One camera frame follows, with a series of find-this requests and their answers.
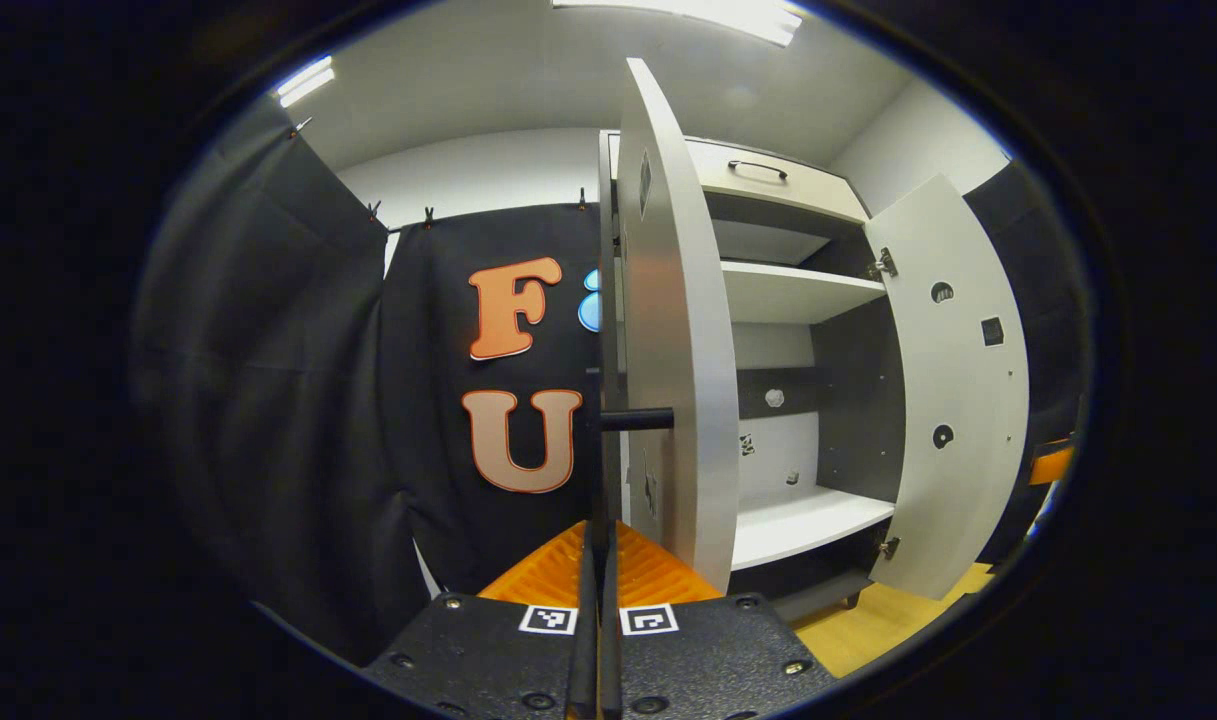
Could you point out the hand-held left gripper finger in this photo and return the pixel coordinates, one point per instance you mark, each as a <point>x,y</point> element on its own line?
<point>586,660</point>
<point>610,660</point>

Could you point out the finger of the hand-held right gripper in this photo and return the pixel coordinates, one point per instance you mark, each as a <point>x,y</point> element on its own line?
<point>1051,465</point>

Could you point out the beige cabinet door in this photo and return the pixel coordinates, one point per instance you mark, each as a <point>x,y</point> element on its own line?
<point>683,300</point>
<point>953,400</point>

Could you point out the beige double-door shoe cabinet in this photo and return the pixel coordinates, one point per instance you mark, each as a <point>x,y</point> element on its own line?
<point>858,400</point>

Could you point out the metal door hinge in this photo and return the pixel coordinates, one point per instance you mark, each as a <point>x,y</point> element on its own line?
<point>883,264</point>
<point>889,548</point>

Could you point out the white cabinet bottom board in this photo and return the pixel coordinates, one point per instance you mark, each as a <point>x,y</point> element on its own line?
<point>808,520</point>

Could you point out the white cabinet shelf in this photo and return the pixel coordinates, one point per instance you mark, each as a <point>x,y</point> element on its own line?
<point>798,295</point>

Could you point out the beige cabinet drawer front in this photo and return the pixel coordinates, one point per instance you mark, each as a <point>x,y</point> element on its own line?
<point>818,195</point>

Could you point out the black backdrop cloth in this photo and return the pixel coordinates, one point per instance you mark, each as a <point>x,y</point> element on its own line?
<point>268,400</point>

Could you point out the narrow ceiling light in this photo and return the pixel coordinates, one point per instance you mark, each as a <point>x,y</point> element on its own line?
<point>305,82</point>

